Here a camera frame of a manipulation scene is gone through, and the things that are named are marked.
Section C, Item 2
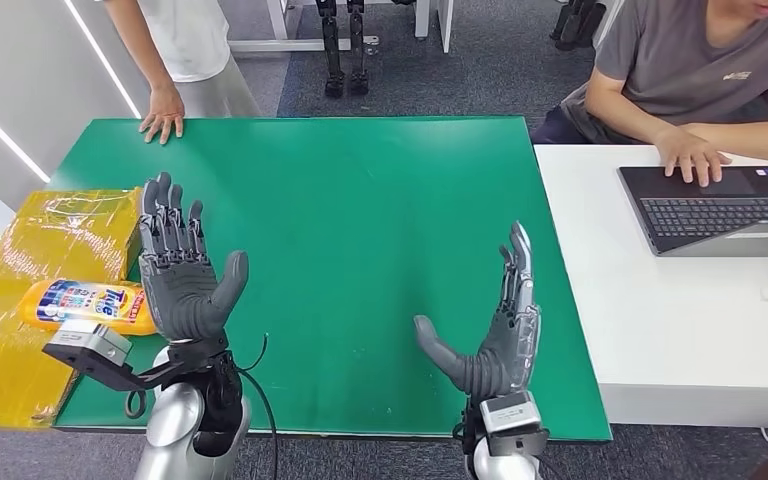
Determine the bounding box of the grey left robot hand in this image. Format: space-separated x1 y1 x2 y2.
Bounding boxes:
137 172 251 346

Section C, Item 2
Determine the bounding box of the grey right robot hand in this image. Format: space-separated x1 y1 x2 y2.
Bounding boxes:
413 221 543 402

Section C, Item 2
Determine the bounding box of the person's right hand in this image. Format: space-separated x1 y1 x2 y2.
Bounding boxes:
138 86 187 146
654 127 734 189

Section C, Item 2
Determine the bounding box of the orange detergent bottle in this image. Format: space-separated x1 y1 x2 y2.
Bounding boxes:
18 278 159 338

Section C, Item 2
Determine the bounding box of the dark grey laptop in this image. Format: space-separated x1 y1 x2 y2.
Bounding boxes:
617 165 768 258

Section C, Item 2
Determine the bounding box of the person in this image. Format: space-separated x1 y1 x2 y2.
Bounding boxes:
102 0 263 146
530 0 768 189

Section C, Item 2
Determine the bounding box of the yellow taped cardboard box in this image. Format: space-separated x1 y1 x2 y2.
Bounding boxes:
0 186 147 432

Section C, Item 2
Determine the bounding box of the black robot leg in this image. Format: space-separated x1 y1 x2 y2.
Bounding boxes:
346 0 371 96
316 0 348 99

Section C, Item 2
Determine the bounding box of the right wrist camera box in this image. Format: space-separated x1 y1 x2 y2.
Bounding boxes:
478 390 551 458

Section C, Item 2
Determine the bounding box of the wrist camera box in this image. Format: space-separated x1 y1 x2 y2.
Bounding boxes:
42 319 180 393
478 390 551 458

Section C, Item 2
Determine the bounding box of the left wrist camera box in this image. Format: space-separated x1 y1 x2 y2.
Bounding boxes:
42 319 180 393

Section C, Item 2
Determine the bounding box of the white metal frame stand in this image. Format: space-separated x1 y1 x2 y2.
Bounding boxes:
228 0 380 54

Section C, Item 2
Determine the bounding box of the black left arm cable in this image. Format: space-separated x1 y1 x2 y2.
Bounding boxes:
124 333 280 480

